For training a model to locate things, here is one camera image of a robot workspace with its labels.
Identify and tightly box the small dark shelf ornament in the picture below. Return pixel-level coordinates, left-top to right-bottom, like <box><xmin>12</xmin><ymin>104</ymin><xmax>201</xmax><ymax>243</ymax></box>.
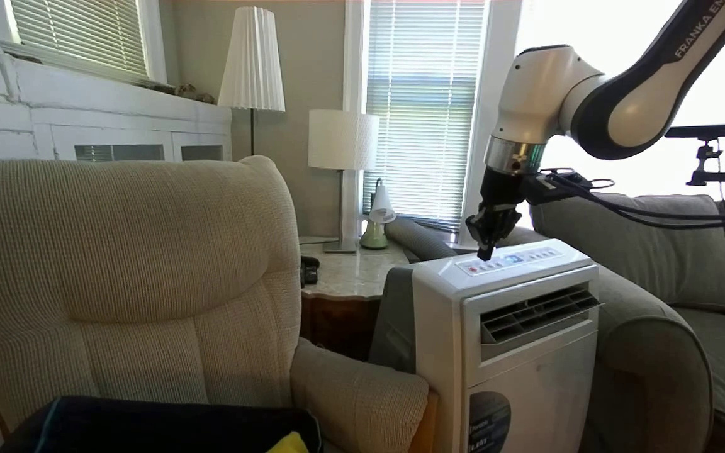
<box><xmin>164</xmin><ymin>77</ymin><xmax>220</xmax><ymax>107</ymax></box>

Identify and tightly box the white portable air conditioner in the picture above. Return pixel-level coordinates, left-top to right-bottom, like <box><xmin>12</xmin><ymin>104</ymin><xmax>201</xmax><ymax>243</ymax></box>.
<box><xmin>368</xmin><ymin>237</ymin><xmax>604</xmax><ymax>453</ymax></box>

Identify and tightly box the yellow cloth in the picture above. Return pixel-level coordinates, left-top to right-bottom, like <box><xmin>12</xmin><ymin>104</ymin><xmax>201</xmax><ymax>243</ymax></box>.
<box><xmin>264</xmin><ymin>427</ymin><xmax>312</xmax><ymax>453</ymax></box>

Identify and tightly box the lamp with cylindrical white shade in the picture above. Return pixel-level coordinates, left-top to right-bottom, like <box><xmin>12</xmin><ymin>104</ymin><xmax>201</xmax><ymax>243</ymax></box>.
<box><xmin>305</xmin><ymin>104</ymin><xmax>383</xmax><ymax>255</ymax></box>

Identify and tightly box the stone top side table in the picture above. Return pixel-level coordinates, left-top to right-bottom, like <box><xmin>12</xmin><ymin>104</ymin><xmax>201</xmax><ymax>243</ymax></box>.
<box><xmin>297</xmin><ymin>237</ymin><xmax>419</xmax><ymax>365</ymax></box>

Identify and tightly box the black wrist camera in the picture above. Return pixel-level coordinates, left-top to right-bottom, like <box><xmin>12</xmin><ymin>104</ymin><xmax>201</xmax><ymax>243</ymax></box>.
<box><xmin>529</xmin><ymin>166</ymin><xmax>616</xmax><ymax>205</ymax></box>

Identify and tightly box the grey fabric sofa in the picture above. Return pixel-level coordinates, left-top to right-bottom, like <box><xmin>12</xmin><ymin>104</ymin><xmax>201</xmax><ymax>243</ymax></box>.
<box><xmin>493</xmin><ymin>189</ymin><xmax>725</xmax><ymax>453</ymax></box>

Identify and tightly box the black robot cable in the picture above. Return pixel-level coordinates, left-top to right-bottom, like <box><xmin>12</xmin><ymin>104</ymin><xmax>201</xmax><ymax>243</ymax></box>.
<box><xmin>585</xmin><ymin>174</ymin><xmax>725</xmax><ymax>232</ymax></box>

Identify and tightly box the beige upholstered armchair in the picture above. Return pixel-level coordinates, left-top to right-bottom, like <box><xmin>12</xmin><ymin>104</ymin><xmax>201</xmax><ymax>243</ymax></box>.
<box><xmin>0</xmin><ymin>152</ymin><xmax>434</xmax><ymax>453</ymax></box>

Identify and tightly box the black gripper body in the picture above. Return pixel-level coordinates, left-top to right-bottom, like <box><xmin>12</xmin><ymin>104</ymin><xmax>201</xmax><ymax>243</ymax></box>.
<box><xmin>471</xmin><ymin>162</ymin><xmax>543</xmax><ymax>222</ymax></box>

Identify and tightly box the floor lamp pleated white shade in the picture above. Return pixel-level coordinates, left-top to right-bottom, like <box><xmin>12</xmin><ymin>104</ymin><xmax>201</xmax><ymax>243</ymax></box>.
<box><xmin>215</xmin><ymin>5</ymin><xmax>290</xmax><ymax>159</ymax></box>

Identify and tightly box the pale green ceramic figure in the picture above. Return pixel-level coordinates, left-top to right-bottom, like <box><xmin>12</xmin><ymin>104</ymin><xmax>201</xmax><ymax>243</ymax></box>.
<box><xmin>357</xmin><ymin>175</ymin><xmax>401</xmax><ymax>252</ymax></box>

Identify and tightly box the white glass door cabinet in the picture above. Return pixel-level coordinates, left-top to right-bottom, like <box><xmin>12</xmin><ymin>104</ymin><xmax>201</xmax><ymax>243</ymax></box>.
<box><xmin>0</xmin><ymin>50</ymin><xmax>237</xmax><ymax>162</ymax></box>

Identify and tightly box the black camera on stand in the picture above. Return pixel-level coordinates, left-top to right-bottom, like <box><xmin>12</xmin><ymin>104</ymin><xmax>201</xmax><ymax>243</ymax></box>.
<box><xmin>662</xmin><ymin>117</ymin><xmax>725</xmax><ymax>190</ymax></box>

